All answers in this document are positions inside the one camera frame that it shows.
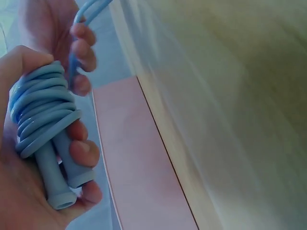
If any blue jump rope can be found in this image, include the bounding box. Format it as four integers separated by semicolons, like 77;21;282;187
8;0;113;211

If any person's right hand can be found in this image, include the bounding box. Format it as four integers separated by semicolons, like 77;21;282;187
18;0;97;97

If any person's left hand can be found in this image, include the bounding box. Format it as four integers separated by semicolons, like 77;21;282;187
0;45;103;230

